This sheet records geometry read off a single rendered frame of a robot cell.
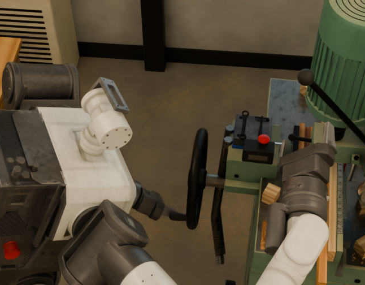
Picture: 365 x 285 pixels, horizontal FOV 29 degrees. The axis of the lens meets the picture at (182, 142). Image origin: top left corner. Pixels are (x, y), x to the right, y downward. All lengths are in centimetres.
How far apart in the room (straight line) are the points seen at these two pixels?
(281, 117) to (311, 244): 83
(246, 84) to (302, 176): 202
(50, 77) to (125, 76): 186
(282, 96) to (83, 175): 90
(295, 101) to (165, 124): 119
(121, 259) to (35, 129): 33
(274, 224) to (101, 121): 37
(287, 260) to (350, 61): 47
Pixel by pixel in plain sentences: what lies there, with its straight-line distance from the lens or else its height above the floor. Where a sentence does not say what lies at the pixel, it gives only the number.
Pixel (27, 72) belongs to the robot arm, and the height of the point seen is 137.
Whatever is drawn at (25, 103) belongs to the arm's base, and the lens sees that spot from 152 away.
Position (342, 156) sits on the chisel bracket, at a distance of 183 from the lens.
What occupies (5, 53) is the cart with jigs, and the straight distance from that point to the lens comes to 282.
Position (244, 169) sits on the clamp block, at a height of 93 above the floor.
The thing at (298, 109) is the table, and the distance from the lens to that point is 208.
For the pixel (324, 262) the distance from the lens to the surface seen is 176.
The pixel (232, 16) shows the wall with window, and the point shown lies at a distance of 323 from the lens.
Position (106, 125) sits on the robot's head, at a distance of 132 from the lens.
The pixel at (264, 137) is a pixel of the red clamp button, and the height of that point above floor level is 102.
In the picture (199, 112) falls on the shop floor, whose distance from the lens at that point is 323.
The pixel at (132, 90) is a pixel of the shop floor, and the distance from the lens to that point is 333.
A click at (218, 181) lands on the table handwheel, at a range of 199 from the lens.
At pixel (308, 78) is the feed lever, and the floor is 142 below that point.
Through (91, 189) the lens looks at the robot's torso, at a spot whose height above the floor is 135.
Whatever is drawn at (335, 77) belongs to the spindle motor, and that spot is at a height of 135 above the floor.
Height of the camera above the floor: 245
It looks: 52 degrees down
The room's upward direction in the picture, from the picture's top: straight up
